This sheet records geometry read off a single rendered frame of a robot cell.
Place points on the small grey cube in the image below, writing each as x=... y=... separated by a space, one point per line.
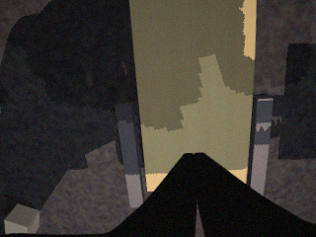
x=23 y=219

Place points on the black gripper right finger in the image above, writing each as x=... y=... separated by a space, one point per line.
x=229 y=208

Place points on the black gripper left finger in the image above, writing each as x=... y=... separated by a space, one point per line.
x=171 y=211

